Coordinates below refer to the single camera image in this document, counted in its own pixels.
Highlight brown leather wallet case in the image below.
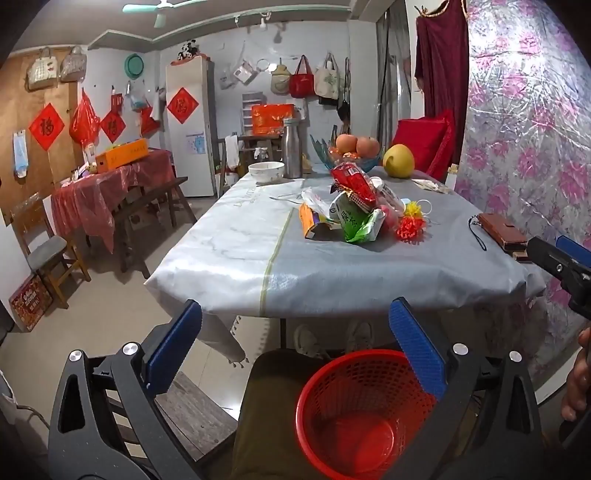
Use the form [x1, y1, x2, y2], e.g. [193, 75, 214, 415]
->
[478, 212, 529, 254]

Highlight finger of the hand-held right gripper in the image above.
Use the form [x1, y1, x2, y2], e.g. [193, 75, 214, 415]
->
[556, 235, 591, 273]
[526, 236, 591, 319]

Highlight worn wooden bench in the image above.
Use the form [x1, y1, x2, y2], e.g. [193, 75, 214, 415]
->
[152, 369, 241, 467]

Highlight orange carton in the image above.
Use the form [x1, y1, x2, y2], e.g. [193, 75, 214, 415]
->
[299, 203, 342, 240]

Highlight white printed paper packet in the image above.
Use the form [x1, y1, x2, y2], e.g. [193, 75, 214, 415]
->
[412, 179, 455, 195]

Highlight olive green cloth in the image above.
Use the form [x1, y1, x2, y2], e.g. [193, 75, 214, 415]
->
[231, 349, 324, 480]

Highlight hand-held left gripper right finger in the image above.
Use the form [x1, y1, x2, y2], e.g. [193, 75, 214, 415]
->
[388, 296, 546, 480]

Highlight green tea packet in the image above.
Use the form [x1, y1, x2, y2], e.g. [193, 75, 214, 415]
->
[330, 191, 386, 244]

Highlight green ceiling fan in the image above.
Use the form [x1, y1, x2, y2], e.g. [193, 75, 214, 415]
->
[122, 0, 208, 28]

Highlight yellow pomelo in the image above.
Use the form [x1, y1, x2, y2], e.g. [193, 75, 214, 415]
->
[382, 144, 415, 179]

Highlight red covered side table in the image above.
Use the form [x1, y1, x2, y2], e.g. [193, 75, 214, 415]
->
[51, 148, 176, 254]

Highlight steel thermos bottle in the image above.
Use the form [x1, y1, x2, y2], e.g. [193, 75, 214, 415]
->
[281, 118, 303, 179]

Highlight white shoe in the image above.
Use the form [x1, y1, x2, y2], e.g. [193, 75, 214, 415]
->
[346, 320, 375, 354]
[293, 324, 331, 358]

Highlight beige checked handbag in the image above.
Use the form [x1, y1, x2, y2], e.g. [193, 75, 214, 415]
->
[25, 47, 58, 92]

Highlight red snack packet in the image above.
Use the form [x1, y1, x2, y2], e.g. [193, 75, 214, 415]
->
[330, 162, 377, 213]

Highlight hanging clear plastic bags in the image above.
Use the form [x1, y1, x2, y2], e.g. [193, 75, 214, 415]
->
[219, 58, 257, 90]

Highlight red plastic mesh basket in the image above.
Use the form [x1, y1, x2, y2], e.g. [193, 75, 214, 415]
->
[295, 349, 439, 480]

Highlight dark wooden bench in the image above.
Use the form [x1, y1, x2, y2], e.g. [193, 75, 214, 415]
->
[113, 176, 197, 273]

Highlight table with grey cloth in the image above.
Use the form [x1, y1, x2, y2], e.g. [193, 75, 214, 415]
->
[144, 164, 548, 365]

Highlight red plastic bag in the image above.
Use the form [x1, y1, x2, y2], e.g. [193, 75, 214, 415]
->
[69, 90, 101, 145]

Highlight white ceramic bowl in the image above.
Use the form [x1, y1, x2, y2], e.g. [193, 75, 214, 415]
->
[248, 161, 286, 186]

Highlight dark wallet wrist strap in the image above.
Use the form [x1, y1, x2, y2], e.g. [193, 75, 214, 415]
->
[468, 218, 488, 252]

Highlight grey storage shelf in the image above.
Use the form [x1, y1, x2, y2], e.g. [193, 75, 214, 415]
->
[242, 92, 264, 134]

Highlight floral plastic wrapped mattress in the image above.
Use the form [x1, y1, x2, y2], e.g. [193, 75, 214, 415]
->
[455, 0, 591, 402]

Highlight brown wooden wall board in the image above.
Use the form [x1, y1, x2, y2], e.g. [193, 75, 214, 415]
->
[0, 45, 88, 227]

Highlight hanging face mask pack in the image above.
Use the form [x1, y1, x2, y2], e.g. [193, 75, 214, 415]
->
[12, 129, 31, 178]

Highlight white refrigerator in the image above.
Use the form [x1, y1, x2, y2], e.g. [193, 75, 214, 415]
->
[165, 59, 218, 198]

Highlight red plastic pompom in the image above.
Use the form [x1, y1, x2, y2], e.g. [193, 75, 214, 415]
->
[394, 216, 426, 241]

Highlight blue glass fruit bowl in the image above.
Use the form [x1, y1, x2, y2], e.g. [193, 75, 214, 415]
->
[310, 135, 384, 171]

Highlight white printed paper cup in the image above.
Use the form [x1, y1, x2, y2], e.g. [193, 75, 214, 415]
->
[367, 175, 393, 197]

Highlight orange gift box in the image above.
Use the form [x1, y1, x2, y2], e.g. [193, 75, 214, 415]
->
[252, 104, 295, 134]

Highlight grey wrapped handbag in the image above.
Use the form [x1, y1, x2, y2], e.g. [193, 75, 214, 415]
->
[59, 45, 88, 83]

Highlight white tote bag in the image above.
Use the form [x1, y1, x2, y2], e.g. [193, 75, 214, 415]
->
[314, 52, 341, 100]

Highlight yellow plastic pompom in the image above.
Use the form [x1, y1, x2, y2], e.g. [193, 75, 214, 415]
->
[404, 200, 433, 221]

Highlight red diamond paper decoration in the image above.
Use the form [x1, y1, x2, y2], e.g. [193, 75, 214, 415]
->
[166, 87, 200, 124]
[28, 102, 65, 151]
[100, 110, 126, 144]

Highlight white plastic bag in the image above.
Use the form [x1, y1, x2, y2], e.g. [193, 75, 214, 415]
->
[301, 187, 338, 217]

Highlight wooden chair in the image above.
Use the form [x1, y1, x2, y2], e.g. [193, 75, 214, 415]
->
[10, 198, 92, 310]

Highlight red gift box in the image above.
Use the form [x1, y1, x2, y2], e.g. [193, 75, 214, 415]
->
[8, 274, 54, 332]

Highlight orange cardboard box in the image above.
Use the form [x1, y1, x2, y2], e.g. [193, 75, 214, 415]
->
[95, 139, 149, 171]

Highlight beige hanging bag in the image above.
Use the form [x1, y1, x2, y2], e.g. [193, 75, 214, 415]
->
[270, 58, 291, 95]

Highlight red cushion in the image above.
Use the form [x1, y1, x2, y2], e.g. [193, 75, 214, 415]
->
[392, 110, 455, 181]

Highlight person's right hand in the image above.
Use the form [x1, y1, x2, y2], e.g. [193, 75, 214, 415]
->
[561, 327, 591, 423]

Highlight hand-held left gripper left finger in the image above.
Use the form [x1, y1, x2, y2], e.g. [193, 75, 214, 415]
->
[47, 299, 206, 480]

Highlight red tote bag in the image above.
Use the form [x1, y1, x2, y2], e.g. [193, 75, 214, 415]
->
[289, 55, 316, 99]

